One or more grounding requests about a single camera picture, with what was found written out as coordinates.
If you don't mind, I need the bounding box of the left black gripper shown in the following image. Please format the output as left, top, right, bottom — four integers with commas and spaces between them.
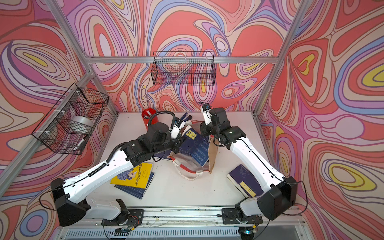
150, 133, 189, 157

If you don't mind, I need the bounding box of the blue book yellow label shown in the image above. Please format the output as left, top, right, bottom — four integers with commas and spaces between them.
179, 126, 210, 167

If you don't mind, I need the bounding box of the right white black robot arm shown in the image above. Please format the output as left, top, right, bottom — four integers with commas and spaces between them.
200, 104, 299, 221

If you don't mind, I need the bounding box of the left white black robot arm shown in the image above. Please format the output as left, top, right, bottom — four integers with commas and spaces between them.
51, 111, 190, 227

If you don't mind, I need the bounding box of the bottom dark blue book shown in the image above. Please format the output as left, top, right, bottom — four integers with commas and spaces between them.
154, 150, 173, 162

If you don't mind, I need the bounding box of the red pen holder cup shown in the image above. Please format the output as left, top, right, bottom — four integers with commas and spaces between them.
142, 108, 157, 129

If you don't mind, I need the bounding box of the yellow cover book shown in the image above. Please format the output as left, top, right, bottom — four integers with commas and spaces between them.
111, 163, 153, 189

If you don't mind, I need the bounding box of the blue book under yellow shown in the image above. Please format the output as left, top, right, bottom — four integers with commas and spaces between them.
115, 172, 155, 200

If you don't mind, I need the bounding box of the purple book yellow label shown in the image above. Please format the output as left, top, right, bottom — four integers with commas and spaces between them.
227, 164, 264, 198

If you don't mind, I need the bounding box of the white marker in basket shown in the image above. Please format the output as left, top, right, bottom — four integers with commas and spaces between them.
74, 139, 87, 151

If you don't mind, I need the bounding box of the silver tape roll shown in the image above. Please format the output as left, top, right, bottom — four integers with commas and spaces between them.
69, 116, 94, 135

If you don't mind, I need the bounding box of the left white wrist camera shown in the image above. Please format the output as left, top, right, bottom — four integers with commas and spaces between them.
171, 118, 185, 140

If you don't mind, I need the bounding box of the back black wire basket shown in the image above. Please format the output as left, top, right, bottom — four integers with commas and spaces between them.
151, 51, 217, 87

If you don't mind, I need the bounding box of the black wire basket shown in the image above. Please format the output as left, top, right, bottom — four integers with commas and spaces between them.
32, 84, 109, 155
151, 51, 217, 87

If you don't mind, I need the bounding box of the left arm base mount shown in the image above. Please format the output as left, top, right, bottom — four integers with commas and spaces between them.
102, 199, 144, 228

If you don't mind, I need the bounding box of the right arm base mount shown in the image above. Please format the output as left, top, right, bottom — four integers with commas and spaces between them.
221, 199, 263, 226

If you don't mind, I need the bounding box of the left black wire basket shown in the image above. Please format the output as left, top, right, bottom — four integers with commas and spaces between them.
32, 84, 109, 155

